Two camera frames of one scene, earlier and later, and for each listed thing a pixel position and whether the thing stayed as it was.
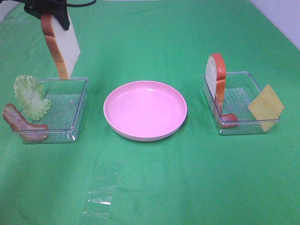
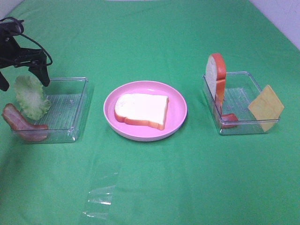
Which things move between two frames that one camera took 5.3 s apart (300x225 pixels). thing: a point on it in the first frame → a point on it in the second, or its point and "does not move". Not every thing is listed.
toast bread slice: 63,44 → 142,109
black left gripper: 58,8 → 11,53
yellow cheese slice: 266,107 does not move
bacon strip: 26,130 does not move
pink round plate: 145,111 does not move
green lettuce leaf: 30,97 does not move
